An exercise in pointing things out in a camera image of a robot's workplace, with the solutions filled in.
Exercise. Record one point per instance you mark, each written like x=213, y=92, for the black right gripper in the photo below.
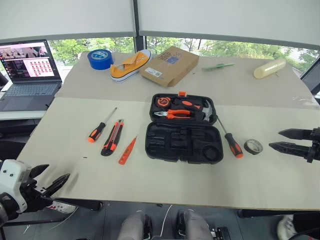
x=315, y=147

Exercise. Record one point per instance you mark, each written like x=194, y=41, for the black metal bracket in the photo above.
x=221, y=233

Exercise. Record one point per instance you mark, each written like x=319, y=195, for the small orange black screwdriver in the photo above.
x=97, y=131

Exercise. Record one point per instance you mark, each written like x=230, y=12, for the black monitor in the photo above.
x=312, y=80

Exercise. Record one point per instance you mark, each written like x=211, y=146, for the large orange black screwdriver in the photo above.
x=233, y=146

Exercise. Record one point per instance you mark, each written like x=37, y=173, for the orange canvas shoe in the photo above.
x=125, y=70

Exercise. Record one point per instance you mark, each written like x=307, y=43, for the white desk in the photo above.
x=22, y=115

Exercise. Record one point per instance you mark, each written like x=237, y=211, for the orange black utility knife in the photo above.
x=112, y=140

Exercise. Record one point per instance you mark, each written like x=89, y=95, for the orange black tape measure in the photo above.
x=163, y=101

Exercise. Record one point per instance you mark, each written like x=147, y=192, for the dark window frame post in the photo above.
x=137, y=25

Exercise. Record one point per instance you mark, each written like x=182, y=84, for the cream cylindrical roll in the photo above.
x=270, y=68

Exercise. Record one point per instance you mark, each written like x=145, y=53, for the white sneaker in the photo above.
x=286, y=227

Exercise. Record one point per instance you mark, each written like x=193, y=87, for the cream table sheet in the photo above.
x=150, y=185

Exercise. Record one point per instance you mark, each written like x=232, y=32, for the blue tape roll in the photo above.
x=100, y=58

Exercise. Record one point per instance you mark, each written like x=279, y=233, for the brown cardboard box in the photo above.
x=170, y=67

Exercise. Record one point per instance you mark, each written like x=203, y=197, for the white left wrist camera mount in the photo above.
x=11, y=172

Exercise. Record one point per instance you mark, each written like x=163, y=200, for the orange voltage tester pen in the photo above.
x=126, y=152

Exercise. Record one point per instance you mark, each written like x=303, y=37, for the grey beige table cloth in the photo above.
x=225, y=87

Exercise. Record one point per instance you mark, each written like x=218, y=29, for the green plastic strip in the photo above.
x=217, y=66

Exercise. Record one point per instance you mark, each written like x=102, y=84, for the black electrical tape roll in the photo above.
x=260, y=148

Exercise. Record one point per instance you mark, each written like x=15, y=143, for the white power strip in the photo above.
x=62, y=207

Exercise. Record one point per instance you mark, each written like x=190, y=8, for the grey rounded robot leg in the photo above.
x=195, y=227
x=132, y=227

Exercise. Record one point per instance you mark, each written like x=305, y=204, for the open black laptop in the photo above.
x=30, y=90

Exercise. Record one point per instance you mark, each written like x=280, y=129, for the black tool case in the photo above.
x=183, y=147

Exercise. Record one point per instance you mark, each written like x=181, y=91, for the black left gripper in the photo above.
x=33, y=197

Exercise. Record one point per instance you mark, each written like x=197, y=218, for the white roller blind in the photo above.
x=65, y=17
x=225, y=17

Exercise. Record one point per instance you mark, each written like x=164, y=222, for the black table frame bar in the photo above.
x=82, y=204
x=275, y=213

